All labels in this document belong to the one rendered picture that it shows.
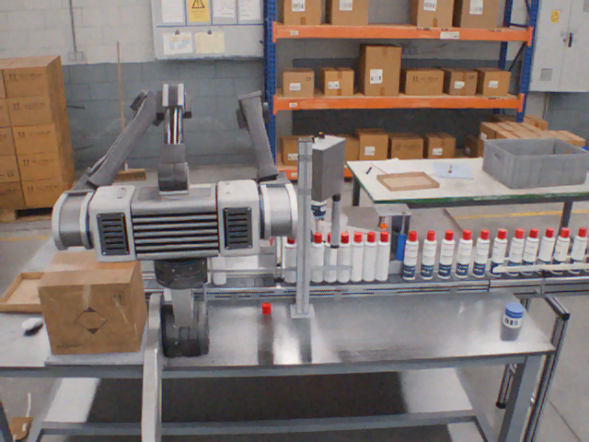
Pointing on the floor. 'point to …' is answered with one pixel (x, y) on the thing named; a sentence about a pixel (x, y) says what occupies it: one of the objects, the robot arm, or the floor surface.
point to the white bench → (462, 190)
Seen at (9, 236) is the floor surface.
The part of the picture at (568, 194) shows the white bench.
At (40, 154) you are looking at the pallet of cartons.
